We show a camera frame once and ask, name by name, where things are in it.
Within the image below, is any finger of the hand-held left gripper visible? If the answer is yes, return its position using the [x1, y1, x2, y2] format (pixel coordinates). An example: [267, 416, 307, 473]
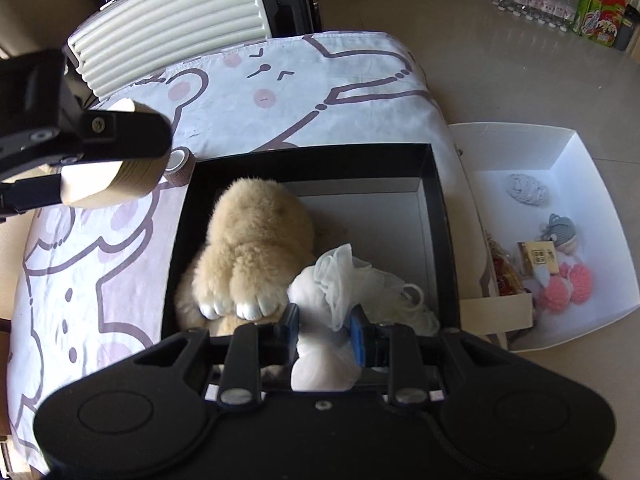
[0, 172, 64, 218]
[80, 109, 173, 162]

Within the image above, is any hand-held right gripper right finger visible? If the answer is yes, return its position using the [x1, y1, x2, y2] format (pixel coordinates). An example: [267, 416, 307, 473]
[350, 307, 506, 406]

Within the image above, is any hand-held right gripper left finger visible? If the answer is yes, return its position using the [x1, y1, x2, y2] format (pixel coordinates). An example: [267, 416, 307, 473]
[135, 305, 301, 406]

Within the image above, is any white knotted gauze cloth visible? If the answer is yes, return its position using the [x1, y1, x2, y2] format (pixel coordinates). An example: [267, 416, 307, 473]
[287, 242, 373, 392]

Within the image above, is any white mesh bath ball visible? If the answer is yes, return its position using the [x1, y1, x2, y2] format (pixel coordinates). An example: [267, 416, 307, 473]
[350, 260, 441, 336]

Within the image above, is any light wooden piece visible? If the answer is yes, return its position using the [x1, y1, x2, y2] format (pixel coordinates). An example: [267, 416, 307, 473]
[60, 100, 168, 208]

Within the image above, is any beige plush toy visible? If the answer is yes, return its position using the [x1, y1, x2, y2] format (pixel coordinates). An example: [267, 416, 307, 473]
[175, 177, 318, 341]

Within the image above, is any black cardboard box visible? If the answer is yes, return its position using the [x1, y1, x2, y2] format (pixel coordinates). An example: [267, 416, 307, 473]
[160, 143, 461, 396]

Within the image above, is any brown bandage tape roll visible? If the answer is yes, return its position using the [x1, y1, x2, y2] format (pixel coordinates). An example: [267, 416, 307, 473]
[167, 147, 198, 179]

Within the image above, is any white ribbed suitcase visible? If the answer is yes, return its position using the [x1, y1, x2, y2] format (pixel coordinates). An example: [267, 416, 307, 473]
[65, 0, 326, 98]

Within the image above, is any red gold snack packet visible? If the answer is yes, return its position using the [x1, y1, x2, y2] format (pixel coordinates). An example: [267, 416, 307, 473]
[487, 240, 526, 296]

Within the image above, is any small yellow box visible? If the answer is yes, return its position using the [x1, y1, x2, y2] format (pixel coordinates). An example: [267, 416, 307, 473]
[517, 240, 561, 276]

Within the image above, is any pink knitted toy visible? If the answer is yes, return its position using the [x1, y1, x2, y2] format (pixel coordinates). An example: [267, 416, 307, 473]
[532, 262, 593, 313]

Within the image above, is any bear print bedsheet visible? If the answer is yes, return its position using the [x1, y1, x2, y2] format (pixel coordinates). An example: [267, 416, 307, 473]
[7, 32, 496, 461]

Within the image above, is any grey knitted doll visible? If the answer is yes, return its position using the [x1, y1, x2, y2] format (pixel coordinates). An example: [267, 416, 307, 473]
[537, 212, 581, 253]

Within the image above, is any white paper box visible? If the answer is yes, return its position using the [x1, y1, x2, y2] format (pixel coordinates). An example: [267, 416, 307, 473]
[447, 122, 640, 353]

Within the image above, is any green printed carton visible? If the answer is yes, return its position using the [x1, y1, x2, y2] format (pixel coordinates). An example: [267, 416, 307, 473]
[577, 0, 628, 48]

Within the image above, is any dark waste bin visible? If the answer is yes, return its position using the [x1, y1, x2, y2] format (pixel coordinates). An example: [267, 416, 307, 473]
[615, 7, 640, 51]

